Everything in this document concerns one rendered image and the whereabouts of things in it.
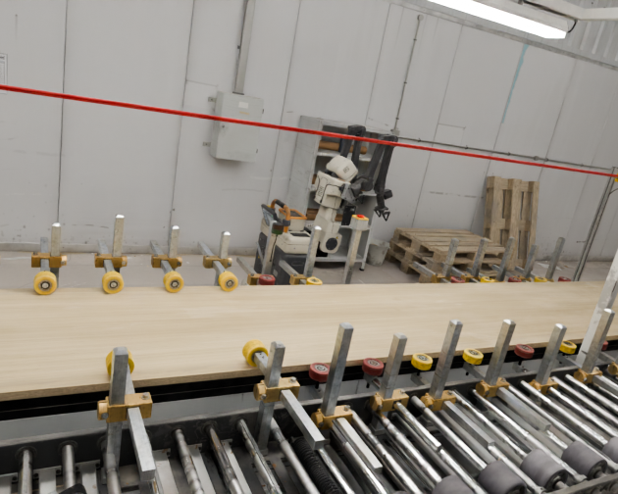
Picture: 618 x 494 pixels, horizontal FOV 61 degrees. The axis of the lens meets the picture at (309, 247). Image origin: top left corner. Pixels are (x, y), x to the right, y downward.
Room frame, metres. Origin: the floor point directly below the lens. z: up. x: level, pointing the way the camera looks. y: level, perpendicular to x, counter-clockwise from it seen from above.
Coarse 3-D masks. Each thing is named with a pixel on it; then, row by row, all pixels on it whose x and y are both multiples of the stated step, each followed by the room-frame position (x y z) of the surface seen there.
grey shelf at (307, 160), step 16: (320, 128) 5.61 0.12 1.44; (336, 128) 5.71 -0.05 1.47; (368, 128) 5.39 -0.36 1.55; (304, 144) 5.31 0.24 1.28; (352, 144) 5.83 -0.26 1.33; (368, 144) 5.93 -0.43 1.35; (304, 160) 5.26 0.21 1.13; (320, 160) 5.65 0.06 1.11; (368, 160) 5.43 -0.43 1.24; (304, 176) 5.20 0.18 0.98; (288, 192) 5.50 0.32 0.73; (304, 192) 5.15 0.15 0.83; (368, 192) 5.48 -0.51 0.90; (304, 208) 5.12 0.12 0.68; (368, 208) 5.69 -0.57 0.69; (304, 224) 5.14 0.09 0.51; (368, 224) 5.62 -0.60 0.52; (368, 240) 5.54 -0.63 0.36; (336, 256) 5.47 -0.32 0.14
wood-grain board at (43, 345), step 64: (0, 320) 1.59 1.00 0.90; (64, 320) 1.67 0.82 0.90; (128, 320) 1.76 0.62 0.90; (192, 320) 1.86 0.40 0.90; (256, 320) 1.96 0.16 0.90; (320, 320) 2.08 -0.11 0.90; (384, 320) 2.21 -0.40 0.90; (448, 320) 2.36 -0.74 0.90; (512, 320) 2.53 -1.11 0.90; (576, 320) 2.72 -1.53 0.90; (0, 384) 1.25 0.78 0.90; (64, 384) 1.30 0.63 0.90
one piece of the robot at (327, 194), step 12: (324, 180) 3.92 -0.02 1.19; (336, 180) 3.82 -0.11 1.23; (324, 192) 3.87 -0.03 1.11; (336, 192) 3.83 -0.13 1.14; (324, 204) 3.85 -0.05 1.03; (336, 204) 3.91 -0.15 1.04; (324, 216) 3.90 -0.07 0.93; (324, 228) 3.87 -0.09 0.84; (336, 228) 3.89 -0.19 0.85; (324, 240) 3.85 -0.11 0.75; (336, 240) 3.90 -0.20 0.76
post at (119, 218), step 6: (120, 216) 2.18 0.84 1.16; (120, 222) 2.18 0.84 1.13; (114, 228) 2.19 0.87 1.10; (120, 228) 2.18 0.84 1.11; (114, 234) 2.18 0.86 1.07; (120, 234) 2.18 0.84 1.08; (114, 240) 2.17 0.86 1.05; (120, 240) 2.18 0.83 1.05; (114, 246) 2.17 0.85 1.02; (120, 246) 2.18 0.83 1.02; (114, 252) 2.17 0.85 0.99; (120, 252) 2.19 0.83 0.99
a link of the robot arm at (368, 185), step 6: (384, 138) 3.84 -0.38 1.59; (390, 138) 3.87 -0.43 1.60; (378, 144) 3.86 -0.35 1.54; (384, 144) 3.85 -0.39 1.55; (378, 150) 3.84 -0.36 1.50; (372, 156) 3.87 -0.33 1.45; (378, 156) 3.85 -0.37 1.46; (372, 162) 3.84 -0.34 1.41; (378, 162) 3.85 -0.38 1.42; (372, 168) 3.83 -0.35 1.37; (366, 174) 3.84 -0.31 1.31; (372, 174) 3.84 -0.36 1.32; (366, 180) 3.82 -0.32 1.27; (372, 180) 3.82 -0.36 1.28; (366, 186) 3.80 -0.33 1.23; (372, 186) 3.82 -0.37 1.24
